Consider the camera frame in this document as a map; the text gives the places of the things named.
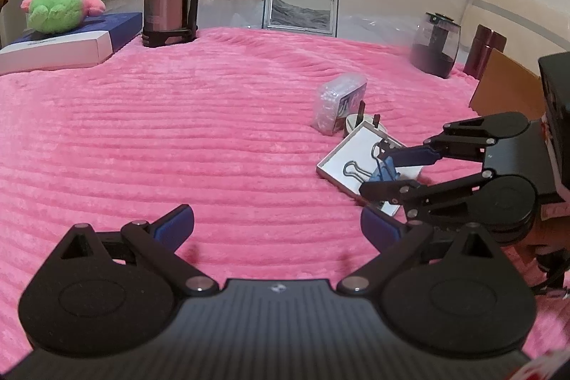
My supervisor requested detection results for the white shallow tray box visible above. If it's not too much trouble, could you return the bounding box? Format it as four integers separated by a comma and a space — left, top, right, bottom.
316, 124, 426, 216

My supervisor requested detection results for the white power plug adapter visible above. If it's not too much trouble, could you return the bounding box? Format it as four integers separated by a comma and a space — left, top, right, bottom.
345, 100, 384, 137

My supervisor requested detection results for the pink ribbed blanket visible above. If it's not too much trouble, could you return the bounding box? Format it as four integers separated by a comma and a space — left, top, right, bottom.
0, 26, 570, 367

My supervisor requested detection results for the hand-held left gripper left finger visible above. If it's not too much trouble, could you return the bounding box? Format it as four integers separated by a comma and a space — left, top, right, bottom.
60, 204, 219, 297

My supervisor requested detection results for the plastic-wrapped beige headboard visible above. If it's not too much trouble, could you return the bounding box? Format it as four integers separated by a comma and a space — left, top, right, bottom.
463, 0, 570, 56

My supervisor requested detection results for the framed grey sand picture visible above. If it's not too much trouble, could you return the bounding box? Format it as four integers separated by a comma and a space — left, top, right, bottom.
262, 0, 341, 38

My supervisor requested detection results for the green pink plush toy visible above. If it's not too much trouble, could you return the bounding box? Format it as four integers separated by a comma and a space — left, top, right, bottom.
20, 0, 107, 34

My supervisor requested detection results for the blue binder clip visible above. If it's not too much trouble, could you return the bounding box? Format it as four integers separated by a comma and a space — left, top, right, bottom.
369, 141, 406, 187

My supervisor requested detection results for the blue white flat box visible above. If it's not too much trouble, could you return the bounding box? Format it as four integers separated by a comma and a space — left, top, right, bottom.
0, 12, 143, 74

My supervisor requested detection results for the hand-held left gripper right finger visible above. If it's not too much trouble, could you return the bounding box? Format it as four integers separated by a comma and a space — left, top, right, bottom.
336, 206, 497, 297

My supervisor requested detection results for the brown cardboard box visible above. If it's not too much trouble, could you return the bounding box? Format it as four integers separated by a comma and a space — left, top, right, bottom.
468, 48, 546, 123

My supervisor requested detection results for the red white printed object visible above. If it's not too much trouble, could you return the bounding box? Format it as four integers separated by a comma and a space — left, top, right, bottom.
512, 351, 570, 380

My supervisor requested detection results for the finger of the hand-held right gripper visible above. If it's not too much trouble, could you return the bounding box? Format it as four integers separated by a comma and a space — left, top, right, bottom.
380, 117, 498, 168
358, 171, 498, 224

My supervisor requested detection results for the metal binder clip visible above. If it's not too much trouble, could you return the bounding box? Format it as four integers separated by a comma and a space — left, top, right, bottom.
342, 160, 375, 186

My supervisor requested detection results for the maroon metal canister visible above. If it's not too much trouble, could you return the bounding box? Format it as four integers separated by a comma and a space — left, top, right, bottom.
463, 24, 508, 80

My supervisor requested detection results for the glass jar with dark contents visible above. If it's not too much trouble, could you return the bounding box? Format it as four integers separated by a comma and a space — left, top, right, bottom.
410, 12, 461, 79

